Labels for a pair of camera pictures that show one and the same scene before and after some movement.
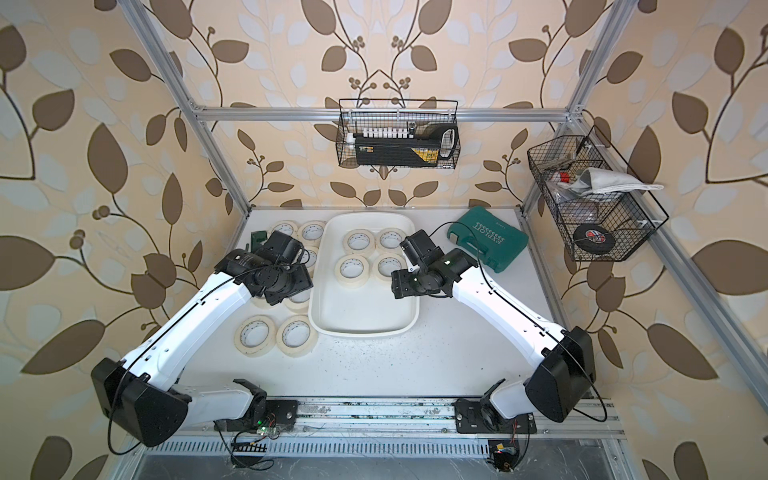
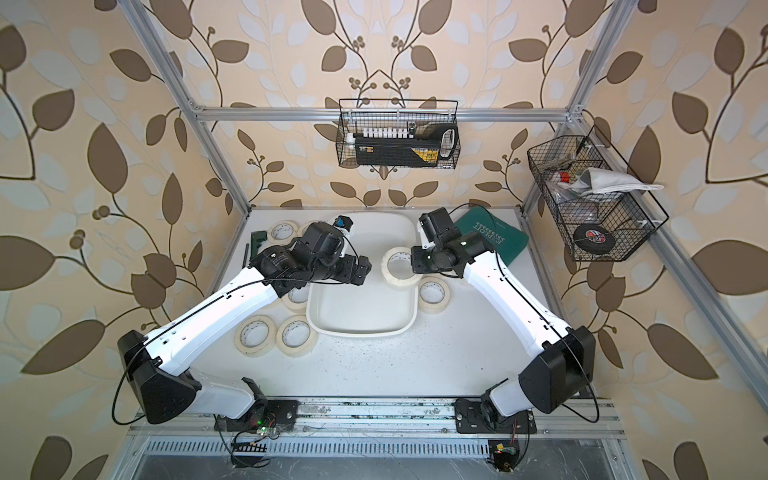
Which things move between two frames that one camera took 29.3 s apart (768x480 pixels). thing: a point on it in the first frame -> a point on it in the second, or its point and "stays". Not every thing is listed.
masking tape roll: [292, 307] stays
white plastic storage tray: [338, 310] stays
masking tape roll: [287, 227] stays
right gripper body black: [411, 282] -> [427, 260]
